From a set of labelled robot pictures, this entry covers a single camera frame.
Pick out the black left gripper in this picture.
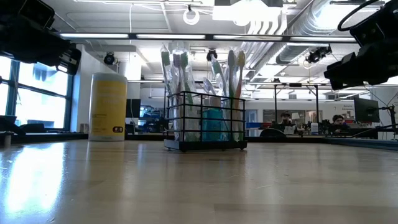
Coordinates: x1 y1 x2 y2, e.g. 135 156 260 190
0 12 82 76

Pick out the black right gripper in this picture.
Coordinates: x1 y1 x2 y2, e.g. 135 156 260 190
323 33 398 91

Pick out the small teal mouthwash bottle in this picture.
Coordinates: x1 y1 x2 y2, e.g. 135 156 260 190
201 108 218 142
216 108 225 142

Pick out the black wire toothbrush caddy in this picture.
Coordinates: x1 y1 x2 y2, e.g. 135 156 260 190
163 90 249 152

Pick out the black computer monitor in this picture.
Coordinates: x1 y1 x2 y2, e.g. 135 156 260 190
353 97 381 124

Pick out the large window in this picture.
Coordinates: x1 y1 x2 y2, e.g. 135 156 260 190
0 55 76 131

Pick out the black ceiling spotlight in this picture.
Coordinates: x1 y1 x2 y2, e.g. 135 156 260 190
305 45 333 65

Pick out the long ceiling light strip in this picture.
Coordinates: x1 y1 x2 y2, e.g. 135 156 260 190
58 31 206 41
213 34 358 44

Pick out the person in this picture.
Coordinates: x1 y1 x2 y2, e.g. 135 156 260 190
328 114 351 134
277 111 300 135

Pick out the yellow bottle with white cap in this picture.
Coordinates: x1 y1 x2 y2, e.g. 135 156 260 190
88 72 129 142

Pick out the black metal rack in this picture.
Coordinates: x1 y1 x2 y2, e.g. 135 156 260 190
272 83 321 133

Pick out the small dark screen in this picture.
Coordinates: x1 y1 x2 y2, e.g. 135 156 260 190
125 98 142 119

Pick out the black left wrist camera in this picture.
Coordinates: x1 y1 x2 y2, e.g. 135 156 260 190
17 0 56 29

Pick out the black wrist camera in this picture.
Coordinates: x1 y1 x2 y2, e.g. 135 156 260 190
349 0 398 48
17 0 56 29

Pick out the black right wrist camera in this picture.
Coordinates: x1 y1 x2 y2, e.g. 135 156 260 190
349 0 398 48

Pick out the black right camera cable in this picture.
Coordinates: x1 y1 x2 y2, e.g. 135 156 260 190
336 0 381 32

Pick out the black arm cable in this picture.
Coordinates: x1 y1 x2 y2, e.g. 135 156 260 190
349 123 398 138

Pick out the silver ventilation duct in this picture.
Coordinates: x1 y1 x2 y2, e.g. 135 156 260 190
275 0 366 67

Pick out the black ceiling camera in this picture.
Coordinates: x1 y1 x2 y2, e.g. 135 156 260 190
103 52 117 67

